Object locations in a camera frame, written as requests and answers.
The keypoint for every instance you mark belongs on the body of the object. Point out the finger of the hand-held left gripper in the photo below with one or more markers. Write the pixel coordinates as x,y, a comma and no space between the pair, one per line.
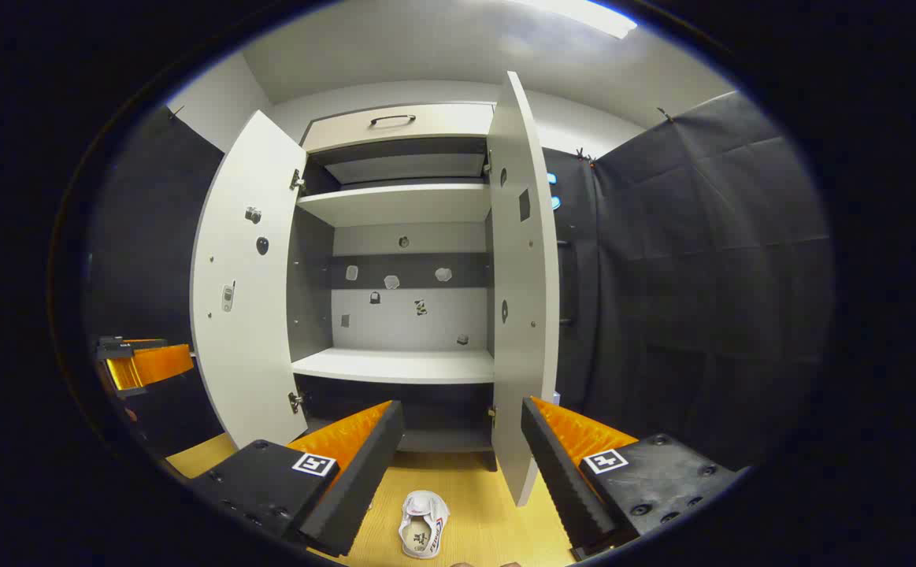
150,366

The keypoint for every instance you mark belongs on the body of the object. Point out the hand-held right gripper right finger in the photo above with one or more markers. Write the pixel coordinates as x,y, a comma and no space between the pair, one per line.
560,488

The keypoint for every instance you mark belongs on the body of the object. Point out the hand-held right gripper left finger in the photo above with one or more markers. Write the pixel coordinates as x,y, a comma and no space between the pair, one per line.
363,472

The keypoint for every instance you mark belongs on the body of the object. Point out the white canvas shoe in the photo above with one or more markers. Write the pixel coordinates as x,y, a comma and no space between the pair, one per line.
424,524

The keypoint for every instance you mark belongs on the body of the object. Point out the white shoe cabinet door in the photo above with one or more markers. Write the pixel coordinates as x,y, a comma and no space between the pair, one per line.
245,354
521,354

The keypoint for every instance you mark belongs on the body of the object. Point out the white shoe cabinet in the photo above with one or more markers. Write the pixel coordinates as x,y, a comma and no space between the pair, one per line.
394,366

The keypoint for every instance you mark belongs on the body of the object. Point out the white cabinet drawer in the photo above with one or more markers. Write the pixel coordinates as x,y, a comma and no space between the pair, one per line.
442,122

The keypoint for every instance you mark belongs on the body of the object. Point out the black backdrop cloth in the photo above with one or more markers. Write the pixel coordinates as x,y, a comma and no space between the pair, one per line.
702,276

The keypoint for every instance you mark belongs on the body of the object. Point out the ceiling light panel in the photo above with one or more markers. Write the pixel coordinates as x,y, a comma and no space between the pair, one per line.
584,14

